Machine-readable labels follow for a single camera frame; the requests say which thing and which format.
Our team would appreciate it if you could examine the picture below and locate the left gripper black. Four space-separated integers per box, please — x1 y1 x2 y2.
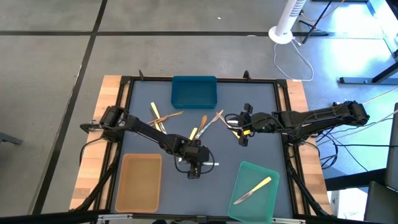
170 136 212 167

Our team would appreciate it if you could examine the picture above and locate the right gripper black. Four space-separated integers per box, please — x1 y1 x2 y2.
238 103 276 147

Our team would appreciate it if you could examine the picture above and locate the teal diamond-pattern handle knife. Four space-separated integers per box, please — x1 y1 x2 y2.
195 109 224 139
177 157 220 167

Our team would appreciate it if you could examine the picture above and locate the blue plastic bin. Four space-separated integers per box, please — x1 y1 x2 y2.
170 75 218 110

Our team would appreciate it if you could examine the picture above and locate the orange plastic bin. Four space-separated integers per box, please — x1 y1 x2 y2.
114 153 163 213

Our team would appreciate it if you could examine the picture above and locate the teal plastic bin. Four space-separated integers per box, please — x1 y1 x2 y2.
227 161 280 223

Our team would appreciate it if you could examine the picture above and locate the black gantry strut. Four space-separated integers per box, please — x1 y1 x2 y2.
285 146 332 218
70 141 123 213

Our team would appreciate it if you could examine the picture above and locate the white tower fan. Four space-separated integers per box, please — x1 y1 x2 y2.
268 0 307 45

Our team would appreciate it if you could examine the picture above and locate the black floor beam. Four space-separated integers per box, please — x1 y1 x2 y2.
325 167 386 191

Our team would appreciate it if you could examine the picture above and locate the black desk leg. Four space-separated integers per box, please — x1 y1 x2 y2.
339 60 398 85

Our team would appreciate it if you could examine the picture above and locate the black tripod stand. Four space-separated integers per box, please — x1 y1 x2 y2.
301 0 335 44

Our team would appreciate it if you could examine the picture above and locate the dark grey cabinet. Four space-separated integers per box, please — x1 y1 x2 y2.
363 102 398 224

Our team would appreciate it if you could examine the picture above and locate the grey floor object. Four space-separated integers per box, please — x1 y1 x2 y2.
0 132 24 146

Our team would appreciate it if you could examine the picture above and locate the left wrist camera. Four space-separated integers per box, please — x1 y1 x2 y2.
187 166 201 180

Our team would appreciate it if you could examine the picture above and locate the black table frame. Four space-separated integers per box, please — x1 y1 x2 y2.
118 70 296 222

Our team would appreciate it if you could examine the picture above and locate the white fan cable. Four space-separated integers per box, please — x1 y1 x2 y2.
273 37 314 82

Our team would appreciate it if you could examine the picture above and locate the silver metal bracket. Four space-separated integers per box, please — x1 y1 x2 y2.
269 217 306 224
97 213 134 222

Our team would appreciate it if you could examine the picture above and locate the pale floor cable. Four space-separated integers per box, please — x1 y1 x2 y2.
320 110 398 141
362 88 398 106

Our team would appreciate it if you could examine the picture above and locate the black floor cable bundle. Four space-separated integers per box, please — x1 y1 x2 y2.
315 123 398 174

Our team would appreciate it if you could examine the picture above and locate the orange floor cable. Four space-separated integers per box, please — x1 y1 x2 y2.
300 0 346 22

